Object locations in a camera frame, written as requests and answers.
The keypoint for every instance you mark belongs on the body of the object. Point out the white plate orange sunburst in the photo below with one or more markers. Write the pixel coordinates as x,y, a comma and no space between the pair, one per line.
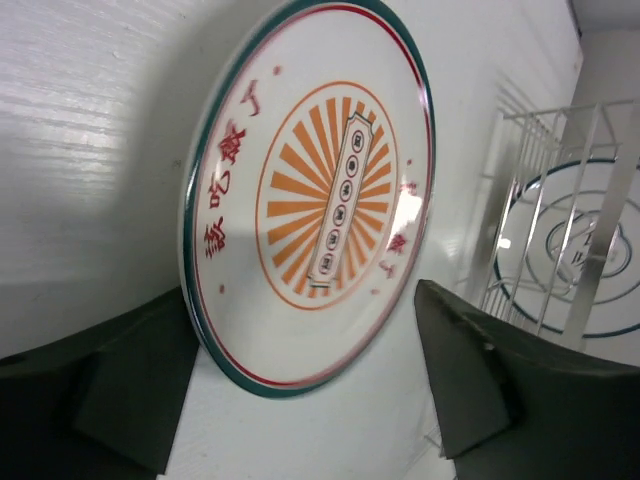
306,193

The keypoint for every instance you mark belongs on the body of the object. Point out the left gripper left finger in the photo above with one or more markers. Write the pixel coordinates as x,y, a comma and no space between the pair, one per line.
104,403

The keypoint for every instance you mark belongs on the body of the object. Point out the white plate green flower outline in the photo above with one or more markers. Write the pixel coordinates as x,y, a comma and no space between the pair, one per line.
544,245

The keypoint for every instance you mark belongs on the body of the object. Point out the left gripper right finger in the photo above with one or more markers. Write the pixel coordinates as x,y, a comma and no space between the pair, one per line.
511,405

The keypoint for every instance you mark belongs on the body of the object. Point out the wire dish rack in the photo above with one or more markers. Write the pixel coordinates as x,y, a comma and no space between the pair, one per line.
528,141

